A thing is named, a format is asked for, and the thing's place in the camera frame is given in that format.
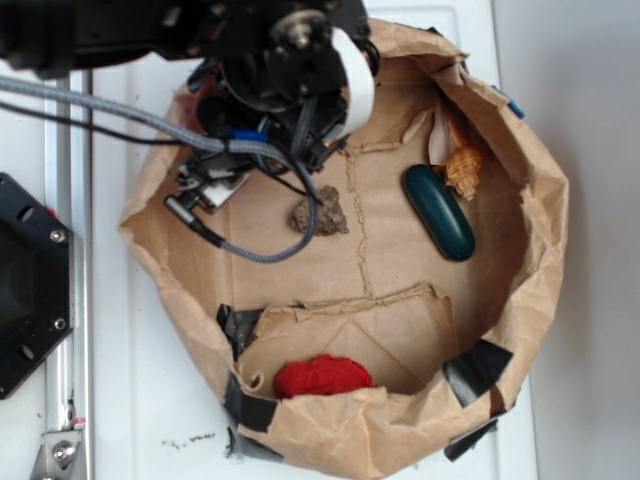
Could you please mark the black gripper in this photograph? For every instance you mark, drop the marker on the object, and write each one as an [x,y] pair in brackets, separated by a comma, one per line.
[293,85]

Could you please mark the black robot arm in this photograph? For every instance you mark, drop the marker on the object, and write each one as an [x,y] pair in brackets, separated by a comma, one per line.
[54,38]

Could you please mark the grey brown rock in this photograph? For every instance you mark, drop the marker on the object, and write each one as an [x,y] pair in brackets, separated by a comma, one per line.
[331,219]

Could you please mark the dark green oval case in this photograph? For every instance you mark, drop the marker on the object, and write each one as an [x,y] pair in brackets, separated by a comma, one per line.
[440,212]

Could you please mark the orange seashell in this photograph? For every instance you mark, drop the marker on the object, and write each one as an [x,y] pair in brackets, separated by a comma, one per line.
[461,171]

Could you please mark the blue tape strip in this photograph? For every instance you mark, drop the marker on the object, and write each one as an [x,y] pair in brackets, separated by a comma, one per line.
[513,106]

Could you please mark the brown paper bag tray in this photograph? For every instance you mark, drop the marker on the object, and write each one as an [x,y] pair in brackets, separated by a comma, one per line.
[448,344]

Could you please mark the red crumpled cloth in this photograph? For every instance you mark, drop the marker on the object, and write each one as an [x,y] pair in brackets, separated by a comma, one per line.
[323,375]

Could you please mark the aluminium frame rail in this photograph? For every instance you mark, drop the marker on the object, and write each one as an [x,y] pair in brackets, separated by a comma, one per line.
[66,446]

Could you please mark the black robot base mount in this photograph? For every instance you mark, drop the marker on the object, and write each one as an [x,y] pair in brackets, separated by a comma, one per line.
[35,284]

